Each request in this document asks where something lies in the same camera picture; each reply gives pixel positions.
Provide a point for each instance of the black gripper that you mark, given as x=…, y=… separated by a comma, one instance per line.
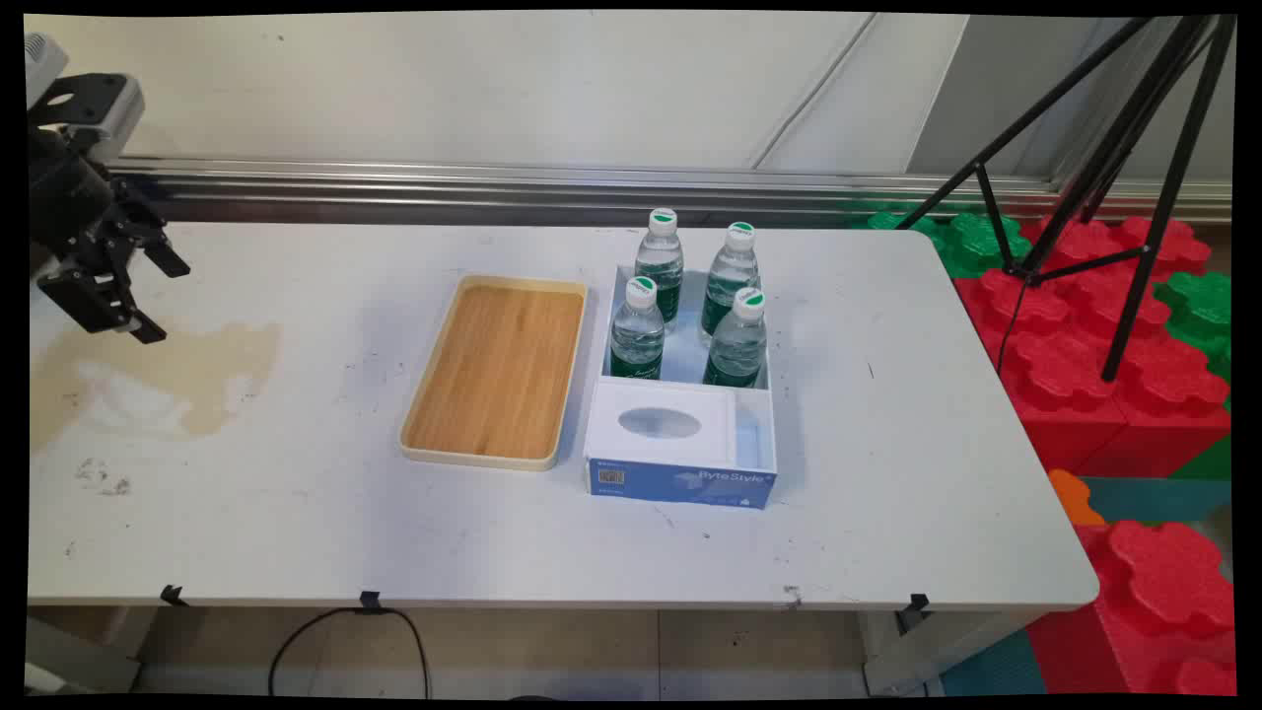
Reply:
x=64, y=192

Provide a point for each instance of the clear water bottle white cap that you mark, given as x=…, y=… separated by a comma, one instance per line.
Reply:
x=660, y=261
x=736, y=350
x=731, y=276
x=638, y=340

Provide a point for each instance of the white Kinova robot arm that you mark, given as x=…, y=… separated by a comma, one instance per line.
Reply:
x=41, y=59

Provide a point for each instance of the wooden tray with cream rim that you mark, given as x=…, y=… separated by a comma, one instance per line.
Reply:
x=498, y=370

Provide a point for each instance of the white table leg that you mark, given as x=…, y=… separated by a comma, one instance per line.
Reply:
x=907, y=656
x=74, y=656

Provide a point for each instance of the white tissue box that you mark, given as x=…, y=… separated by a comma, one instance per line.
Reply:
x=661, y=422

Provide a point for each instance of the white and blue cardboard box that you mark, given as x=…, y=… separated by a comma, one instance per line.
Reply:
x=690, y=485

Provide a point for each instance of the green foam block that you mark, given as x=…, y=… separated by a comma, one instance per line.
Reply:
x=976, y=245
x=902, y=222
x=1201, y=311

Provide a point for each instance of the large red foam block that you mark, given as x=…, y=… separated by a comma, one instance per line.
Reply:
x=1060, y=365

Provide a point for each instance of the orange foam piece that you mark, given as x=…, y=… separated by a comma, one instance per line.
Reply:
x=1073, y=498

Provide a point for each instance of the black tripod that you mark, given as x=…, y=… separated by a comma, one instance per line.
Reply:
x=1173, y=177

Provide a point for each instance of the grey black wrist camera mount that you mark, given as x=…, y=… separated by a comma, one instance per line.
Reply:
x=94, y=104

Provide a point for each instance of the aluminium rail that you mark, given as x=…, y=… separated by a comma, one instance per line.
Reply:
x=493, y=185

